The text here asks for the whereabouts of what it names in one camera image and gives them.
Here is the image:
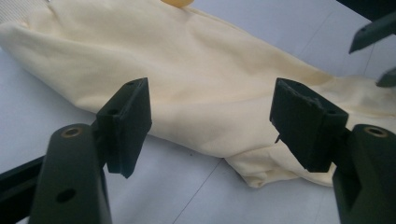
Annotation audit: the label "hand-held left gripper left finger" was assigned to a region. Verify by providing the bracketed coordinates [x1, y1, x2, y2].
[27, 77, 153, 224]

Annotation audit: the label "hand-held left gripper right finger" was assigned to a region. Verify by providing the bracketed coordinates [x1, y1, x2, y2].
[269, 77, 396, 224]

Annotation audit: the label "cream baby pants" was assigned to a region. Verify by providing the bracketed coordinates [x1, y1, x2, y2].
[0, 0, 396, 189]

